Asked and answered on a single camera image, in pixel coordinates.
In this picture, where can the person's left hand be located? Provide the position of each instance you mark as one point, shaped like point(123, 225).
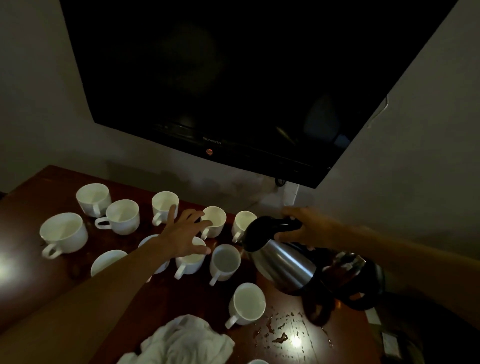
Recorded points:
point(183, 238)

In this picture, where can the person's right hand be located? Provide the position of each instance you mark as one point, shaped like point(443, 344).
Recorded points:
point(322, 232)

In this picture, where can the steel kettle with black lid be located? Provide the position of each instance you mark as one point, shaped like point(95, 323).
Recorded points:
point(285, 270)

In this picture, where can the group of white cups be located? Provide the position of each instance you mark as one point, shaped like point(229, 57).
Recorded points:
point(63, 230)

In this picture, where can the person's right forearm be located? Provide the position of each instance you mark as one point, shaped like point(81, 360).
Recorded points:
point(412, 270)

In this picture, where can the person's left forearm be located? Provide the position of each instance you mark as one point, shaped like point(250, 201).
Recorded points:
point(75, 311)

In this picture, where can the dark red wooden table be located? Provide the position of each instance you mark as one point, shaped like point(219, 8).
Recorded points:
point(210, 300)

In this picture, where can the black and steel kettle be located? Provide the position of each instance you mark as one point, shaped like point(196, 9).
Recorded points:
point(371, 285)

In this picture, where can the white paper sheet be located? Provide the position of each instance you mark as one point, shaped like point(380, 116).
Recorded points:
point(373, 316)

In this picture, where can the white crumpled cloth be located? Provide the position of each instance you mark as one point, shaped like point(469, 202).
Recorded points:
point(187, 341)

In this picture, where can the small white card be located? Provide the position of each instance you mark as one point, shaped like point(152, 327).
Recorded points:
point(390, 343)

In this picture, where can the black wall television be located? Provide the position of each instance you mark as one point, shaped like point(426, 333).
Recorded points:
point(225, 75)

